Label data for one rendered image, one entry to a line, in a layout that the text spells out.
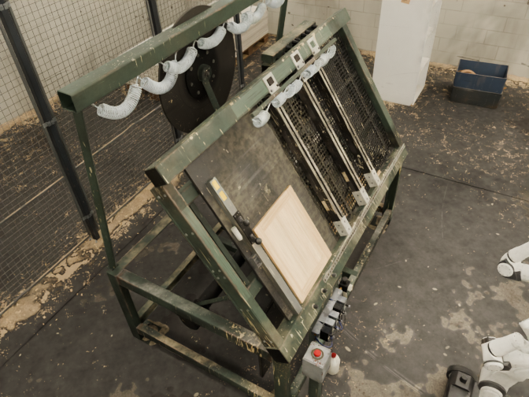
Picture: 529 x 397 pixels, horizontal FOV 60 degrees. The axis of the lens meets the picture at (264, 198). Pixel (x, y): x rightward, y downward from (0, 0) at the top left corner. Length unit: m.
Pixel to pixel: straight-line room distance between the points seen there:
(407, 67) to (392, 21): 0.60
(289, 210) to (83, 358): 2.04
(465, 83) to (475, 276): 2.99
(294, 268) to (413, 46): 3.98
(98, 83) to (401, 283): 2.90
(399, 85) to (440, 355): 3.70
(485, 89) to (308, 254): 4.28
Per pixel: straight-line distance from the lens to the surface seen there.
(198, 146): 2.26
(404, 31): 6.08
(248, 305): 2.43
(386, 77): 6.36
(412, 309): 3.98
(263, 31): 8.06
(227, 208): 2.38
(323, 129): 3.14
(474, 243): 4.63
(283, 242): 2.69
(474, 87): 6.58
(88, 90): 2.30
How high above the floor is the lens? 3.16
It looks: 41 degrees down
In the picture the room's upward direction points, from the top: 3 degrees counter-clockwise
